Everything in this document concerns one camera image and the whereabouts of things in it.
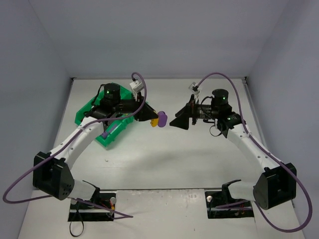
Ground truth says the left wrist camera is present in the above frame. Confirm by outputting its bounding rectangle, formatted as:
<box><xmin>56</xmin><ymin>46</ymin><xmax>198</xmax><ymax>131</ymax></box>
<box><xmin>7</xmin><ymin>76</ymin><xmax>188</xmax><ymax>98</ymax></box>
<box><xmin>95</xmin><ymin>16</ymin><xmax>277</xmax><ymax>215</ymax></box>
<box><xmin>130</xmin><ymin>80</ymin><xmax>144</xmax><ymax>98</ymax></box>

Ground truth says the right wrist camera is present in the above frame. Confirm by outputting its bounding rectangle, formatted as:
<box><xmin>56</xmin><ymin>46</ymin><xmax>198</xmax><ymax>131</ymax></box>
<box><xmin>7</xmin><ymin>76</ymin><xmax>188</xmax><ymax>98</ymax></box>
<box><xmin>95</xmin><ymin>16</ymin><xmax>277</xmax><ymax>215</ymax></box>
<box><xmin>188</xmin><ymin>82</ymin><xmax>201</xmax><ymax>99</ymax></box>

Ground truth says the purple rectangular lego brick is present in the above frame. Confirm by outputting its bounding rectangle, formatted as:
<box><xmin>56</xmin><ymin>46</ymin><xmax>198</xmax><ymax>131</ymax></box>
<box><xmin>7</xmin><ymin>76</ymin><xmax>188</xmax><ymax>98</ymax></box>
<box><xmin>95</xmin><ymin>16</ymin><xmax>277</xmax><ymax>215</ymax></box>
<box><xmin>101</xmin><ymin>131</ymin><xmax>109</xmax><ymax>139</ymax></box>

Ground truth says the yellow curved lego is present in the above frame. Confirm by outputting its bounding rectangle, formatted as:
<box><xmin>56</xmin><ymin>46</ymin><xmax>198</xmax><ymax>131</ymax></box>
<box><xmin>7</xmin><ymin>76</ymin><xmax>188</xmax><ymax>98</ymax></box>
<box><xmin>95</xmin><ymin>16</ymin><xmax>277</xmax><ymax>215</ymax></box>
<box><xmin>150</xmin><ymin>118</ymin><xmax>159</xmax><ymax>127</ymax></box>

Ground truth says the black cable loop right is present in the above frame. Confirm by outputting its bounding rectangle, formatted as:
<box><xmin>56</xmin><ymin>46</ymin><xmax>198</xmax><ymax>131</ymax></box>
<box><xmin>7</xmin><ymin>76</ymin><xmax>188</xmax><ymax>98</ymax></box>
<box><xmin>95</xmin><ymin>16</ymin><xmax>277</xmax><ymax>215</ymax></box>
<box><xmin>208</xmin><ymin>124</ymin><xmax>222</xmax><ymax>137</ymax></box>

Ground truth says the purple curved lego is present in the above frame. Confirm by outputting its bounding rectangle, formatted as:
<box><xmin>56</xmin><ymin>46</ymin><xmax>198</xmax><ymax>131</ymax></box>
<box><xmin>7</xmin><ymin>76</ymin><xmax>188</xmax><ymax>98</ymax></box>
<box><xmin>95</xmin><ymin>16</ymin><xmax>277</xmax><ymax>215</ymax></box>
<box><xmin>107</xmin><ymin>124</ymin><xmax>118</xmax><ymax>134</ymax></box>

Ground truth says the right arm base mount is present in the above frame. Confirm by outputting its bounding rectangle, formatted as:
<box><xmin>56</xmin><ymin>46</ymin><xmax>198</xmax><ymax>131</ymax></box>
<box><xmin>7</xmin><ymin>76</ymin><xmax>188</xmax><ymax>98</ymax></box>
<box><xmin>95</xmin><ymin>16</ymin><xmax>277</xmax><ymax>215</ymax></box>
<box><xmin>204</xmin><ymin>191</ymin><xmax>254</xmax><ymax>219</ymax></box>

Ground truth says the purple oval lego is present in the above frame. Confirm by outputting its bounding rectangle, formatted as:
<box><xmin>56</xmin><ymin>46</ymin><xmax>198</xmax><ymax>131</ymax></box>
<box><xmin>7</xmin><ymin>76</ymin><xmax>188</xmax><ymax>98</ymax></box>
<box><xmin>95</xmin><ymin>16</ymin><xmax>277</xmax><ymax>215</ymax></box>
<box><xmin>158</xmin><ymin>111</ymin><xmax>167</xmax><ymax>127</ymax></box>

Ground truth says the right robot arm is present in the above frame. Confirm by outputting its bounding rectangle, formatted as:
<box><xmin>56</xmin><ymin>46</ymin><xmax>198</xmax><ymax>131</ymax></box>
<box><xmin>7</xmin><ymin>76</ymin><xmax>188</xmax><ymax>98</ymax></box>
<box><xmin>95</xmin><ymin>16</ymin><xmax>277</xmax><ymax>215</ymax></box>
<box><xmin>169</xmin><ymin>89</ymin><xmax>297</xmax><ymax>210</ymax></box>

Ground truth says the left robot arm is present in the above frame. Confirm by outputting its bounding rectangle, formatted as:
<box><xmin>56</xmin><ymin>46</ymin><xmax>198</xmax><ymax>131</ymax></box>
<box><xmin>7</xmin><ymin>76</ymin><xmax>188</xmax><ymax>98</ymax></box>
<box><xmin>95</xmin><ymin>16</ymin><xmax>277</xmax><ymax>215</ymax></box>
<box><xmin>32</xmin><ymin>81</ymin><xmax>159</xmax><ymax>201</ymax></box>

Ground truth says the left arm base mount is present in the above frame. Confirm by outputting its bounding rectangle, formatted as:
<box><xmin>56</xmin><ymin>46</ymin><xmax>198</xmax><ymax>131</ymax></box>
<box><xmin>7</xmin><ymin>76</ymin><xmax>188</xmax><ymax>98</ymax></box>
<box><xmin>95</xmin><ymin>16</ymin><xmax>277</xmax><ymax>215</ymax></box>
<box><xmin>68</xmin><ymin>191</ymin><xmax>116</xmax><ymax>222</ymax></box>

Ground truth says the black thin cable left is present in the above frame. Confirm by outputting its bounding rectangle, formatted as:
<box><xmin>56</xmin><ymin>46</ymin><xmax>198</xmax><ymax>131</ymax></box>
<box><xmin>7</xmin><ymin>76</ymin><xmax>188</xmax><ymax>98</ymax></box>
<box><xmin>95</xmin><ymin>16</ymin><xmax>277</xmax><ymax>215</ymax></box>
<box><xmin>69</xmin><ymin>209</ymin><xmax>85</xmax><ymax>238</ymax></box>

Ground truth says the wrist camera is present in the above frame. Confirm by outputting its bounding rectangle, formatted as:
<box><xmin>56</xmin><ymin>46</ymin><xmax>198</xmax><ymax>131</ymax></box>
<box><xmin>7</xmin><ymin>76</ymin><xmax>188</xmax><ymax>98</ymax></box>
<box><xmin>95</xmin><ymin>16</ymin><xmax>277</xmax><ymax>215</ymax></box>
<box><xmin>130</xmin><ymin>80</ymin><xmax>144</xmax><ymax>98</ymax></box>
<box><xmin>188</xmin><ymin>82</ymin><xmax>201</xmax><ymax>99</ymax></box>

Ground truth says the green compartment tray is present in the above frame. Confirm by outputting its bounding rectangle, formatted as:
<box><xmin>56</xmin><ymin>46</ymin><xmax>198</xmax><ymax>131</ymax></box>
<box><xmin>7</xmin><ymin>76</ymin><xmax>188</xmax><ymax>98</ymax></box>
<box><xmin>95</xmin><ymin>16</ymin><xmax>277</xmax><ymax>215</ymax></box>
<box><xmin>75</xmin><ymin>83</ymin><xmax>138</xmax><ymax>147</ymax></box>

